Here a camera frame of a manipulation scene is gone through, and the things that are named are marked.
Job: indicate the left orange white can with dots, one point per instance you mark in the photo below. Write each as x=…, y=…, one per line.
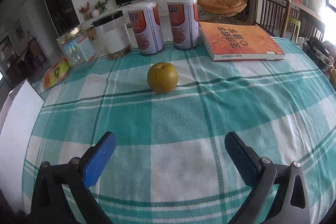
x=144, y=19

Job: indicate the small green brown pear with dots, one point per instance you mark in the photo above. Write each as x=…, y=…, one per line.
x=162, y=78

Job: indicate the orange lounge chair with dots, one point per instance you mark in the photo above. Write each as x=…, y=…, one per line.
x=226, y=9

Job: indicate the right orange white can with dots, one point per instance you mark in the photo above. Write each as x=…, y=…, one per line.
x=183, y=16

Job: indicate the clear jar gold lid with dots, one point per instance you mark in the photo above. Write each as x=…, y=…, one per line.
x=76, y=46

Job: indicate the orange white can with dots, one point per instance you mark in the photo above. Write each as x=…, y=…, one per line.
x=144, y=19
x=183, y=16

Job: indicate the red flower vase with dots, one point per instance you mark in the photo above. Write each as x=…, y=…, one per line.
x=85, y=11

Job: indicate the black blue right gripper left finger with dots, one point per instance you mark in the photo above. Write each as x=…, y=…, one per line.
x=49, y=203

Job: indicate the teal white plaid tablecloth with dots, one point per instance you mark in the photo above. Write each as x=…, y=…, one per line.
x=170, y=164

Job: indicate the fruit print tissue pack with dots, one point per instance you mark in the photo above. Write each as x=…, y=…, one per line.
x=55, y=75

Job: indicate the orange book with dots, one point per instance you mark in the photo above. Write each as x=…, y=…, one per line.
x=228, y=42

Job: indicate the white cardboard box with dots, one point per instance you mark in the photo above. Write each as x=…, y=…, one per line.
x=18, y=116

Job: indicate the clear jar black lid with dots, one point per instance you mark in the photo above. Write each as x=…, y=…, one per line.
x=113, y=35

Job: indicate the dark wooden chair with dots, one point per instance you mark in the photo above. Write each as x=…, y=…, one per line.
x=274, y=17

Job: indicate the black cabinet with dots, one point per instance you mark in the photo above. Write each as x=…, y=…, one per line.
x=63, y=15

